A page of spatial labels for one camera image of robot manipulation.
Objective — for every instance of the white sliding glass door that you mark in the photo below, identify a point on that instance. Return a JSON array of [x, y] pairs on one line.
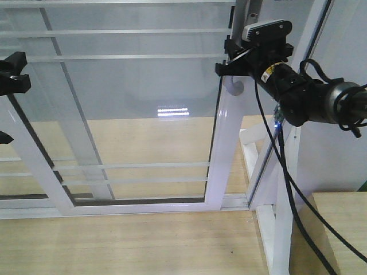
[[129, 114]]

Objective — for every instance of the green cushion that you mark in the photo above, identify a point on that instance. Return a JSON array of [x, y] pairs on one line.
[[363, 188]]

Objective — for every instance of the white diagonal support bracket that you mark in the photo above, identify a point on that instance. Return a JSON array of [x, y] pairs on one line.
[[267, 196]]

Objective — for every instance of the grey door handle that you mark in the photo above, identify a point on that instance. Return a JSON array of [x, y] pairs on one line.
[[245, 13]]

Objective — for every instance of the wooden base platform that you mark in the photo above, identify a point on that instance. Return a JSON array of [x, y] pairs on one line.
[[219, 242]]

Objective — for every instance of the small green circuit board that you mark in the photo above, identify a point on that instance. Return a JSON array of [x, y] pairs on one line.
[[278, 116]]

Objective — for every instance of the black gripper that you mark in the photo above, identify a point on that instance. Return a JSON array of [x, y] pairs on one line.
[[264, 59]]

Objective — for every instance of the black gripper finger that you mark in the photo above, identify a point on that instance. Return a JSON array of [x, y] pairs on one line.
[[5, 138], [12, 81]]

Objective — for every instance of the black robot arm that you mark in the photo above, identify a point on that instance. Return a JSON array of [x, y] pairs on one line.
[[306, 95]]

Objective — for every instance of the plywood box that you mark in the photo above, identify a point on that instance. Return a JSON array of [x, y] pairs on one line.
[[345, 212]]

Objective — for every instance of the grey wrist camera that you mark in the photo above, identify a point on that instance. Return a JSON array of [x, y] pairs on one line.
[[265, 31]]

